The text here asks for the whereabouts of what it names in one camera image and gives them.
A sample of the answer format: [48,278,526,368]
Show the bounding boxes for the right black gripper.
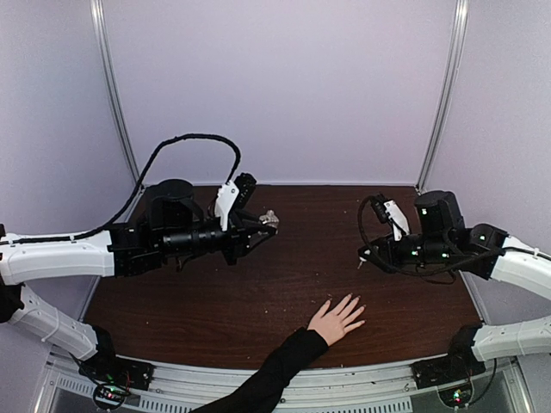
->
[358,231,453,274]

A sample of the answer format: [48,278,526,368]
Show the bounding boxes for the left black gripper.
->
[159,211,276,265]

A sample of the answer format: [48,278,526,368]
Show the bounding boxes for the glitter nail polish bottle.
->
[258,210,280,234]

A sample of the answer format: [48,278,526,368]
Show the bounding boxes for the black sleeved forearm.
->
[195,328,329,413]

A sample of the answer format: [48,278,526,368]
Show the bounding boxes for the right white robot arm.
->
[357,190,550,380]

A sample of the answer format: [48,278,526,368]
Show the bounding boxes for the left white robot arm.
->
[1,173,279,382]

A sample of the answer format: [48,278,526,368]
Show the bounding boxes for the person's bare hand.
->
[306,293,366,347]

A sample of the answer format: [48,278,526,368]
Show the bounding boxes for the right round circuit board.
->
[437,383,474,409]

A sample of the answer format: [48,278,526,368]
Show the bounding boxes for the round circuit board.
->
[92,383,130,410]
[437,383,474,409]

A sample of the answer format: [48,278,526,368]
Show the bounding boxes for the left round circuit board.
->
[92,383,130,410]

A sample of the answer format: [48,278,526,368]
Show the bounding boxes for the right black sleeved cable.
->
[357,195,503,276]

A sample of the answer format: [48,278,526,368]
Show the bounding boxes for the black sleeved cable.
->
[68,133,242,244]
[357,195,503,276]

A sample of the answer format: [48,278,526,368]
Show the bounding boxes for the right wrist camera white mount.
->
[371,194,410,241]

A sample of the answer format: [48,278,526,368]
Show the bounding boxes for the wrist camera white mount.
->
[371,194,410,241]
[214,180,239,231]

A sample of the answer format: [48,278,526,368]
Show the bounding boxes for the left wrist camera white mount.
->
[214,180,239,231]

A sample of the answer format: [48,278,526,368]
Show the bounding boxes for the left black sleeved cable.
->
[68,133,242,244]

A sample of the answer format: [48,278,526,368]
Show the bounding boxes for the aluminium front rail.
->
[42,339,522,413]

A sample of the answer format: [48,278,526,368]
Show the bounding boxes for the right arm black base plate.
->
[411,354,486,389]

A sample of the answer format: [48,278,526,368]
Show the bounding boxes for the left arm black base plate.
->
[78,357,154,391]

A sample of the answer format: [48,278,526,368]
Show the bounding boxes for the right aluminium frame post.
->
[415,0,469,194]

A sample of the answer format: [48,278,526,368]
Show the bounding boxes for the aluminium frame post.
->
[415,0,469,194]
[89,0,145,193]

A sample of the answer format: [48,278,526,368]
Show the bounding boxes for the left aluminium frame post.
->
[89,0,145,193]

